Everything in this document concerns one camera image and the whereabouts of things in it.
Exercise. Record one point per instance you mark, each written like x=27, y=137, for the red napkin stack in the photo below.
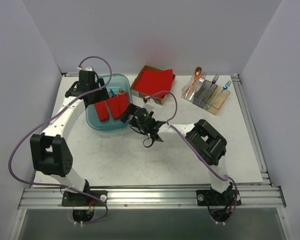
x=152, y=82

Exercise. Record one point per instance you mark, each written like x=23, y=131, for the red paper napkin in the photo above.
x=102, y=111

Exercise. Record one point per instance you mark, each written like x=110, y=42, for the purple metallic fork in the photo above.
x=208, y=89

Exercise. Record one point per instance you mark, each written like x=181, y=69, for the clear acrylic utensil holder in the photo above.
x=218, y=104

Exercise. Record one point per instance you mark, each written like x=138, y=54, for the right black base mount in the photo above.
x=210, y=197

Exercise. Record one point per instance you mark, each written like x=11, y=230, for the blue metallic fork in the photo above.
x=225, y=87

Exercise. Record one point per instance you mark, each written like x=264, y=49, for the brown cardboard napkin box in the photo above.
x=138, y=94

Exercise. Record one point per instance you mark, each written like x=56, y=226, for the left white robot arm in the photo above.
x=50, y=152

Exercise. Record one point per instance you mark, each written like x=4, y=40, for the copper metallic spoon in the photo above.
x=197, y=74

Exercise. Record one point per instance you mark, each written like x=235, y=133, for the blue transparent plastic bin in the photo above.
x=118, y=83

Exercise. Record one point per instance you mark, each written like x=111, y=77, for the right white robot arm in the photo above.
x=201, y=137

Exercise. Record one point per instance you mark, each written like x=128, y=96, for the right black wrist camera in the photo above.
x=142, y=114

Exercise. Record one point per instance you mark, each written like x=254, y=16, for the aluminium front rail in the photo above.
x=251, y=196

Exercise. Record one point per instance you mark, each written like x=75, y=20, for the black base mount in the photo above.
x=73, y=199
x=210, y=197

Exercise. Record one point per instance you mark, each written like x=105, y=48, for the silver fork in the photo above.
x=199, y=82

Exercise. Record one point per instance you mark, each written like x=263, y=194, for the rolled red napkin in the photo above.
x=113, y=106
x=123, y=101

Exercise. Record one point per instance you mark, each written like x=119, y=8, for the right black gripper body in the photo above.
x=132, y=111

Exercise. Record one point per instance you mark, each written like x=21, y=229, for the left rolled red napkin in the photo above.
x=113, y=106

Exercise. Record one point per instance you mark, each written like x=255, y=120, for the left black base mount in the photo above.
x=73, y=199

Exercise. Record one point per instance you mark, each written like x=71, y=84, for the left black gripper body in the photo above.
x=100, y=94

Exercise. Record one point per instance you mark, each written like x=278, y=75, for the right rolled red napkin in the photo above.
x=123, y=101

